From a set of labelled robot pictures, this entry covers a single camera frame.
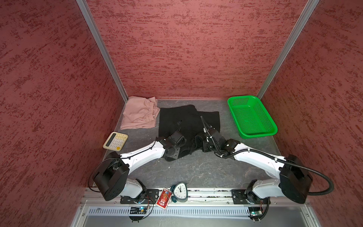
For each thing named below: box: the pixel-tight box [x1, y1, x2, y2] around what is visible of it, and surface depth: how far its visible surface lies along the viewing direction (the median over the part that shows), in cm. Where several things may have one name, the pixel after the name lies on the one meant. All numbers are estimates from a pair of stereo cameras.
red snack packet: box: [155, 187, 173, 210], surface depth 73 cm
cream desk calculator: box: [102, 131, 129, 152], surface depth 95 cm
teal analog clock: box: [170, 181, 189, 203], surface depth 74 cm
